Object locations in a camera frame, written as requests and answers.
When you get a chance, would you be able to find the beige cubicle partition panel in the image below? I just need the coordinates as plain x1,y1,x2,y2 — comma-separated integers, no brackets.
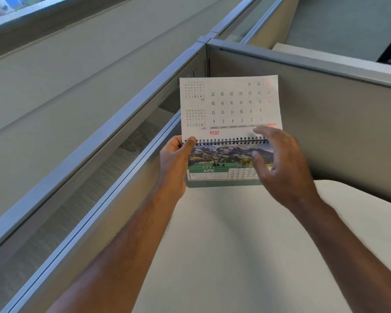
206,38,391,208
212,0,302,50

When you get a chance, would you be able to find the spiral-bound desk calendar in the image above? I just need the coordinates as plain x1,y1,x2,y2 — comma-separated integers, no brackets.
179,75,283,189

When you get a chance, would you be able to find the person's right hand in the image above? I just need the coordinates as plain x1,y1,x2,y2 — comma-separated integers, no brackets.
251,125,320,210

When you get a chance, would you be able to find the window with blue view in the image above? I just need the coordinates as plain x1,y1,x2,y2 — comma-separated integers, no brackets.
0,0,73,30

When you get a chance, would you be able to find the person's right forearm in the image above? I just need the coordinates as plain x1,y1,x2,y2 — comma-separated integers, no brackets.
293,198,391,313

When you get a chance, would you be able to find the person's left forearm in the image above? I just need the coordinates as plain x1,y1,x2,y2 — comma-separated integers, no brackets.
46,190,187,313

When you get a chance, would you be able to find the person's left hand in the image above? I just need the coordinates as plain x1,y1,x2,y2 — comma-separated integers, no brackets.
159,135,197,202

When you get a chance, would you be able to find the grey glazed cubicle partition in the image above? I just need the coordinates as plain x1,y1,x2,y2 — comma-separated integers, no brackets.
0,0,259,313

